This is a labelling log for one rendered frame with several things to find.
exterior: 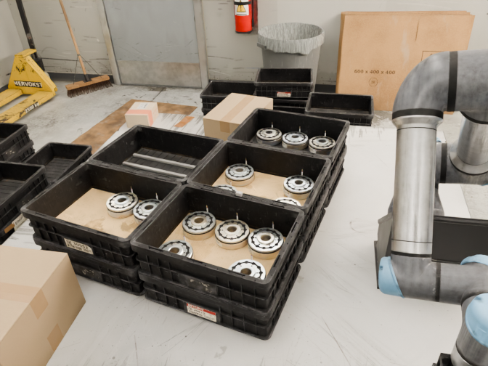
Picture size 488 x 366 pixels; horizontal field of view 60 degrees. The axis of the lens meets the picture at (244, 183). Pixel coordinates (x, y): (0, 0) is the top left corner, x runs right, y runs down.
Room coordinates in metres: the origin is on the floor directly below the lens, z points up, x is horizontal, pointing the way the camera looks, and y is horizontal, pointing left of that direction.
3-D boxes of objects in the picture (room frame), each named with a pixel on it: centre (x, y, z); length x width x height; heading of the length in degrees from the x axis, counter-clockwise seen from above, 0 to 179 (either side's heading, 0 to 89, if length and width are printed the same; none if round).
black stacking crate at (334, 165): (1.43, -0.18, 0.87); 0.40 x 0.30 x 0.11; 65
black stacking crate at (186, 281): (0.88, 0.07, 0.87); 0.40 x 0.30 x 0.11; 65
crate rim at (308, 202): (1.16, -0.06, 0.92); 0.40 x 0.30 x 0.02; 65
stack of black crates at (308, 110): (2.38, -0.61, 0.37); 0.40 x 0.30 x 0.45; 75
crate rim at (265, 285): (0.88, 0.07, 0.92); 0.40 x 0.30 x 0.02; 65
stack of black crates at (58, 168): (2.05, 1.08, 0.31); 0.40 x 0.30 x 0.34; 165
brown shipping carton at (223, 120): (1.80, 0.01, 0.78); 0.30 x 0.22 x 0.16; 154
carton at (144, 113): (2.05, 0.52, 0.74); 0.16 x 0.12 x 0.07; 171
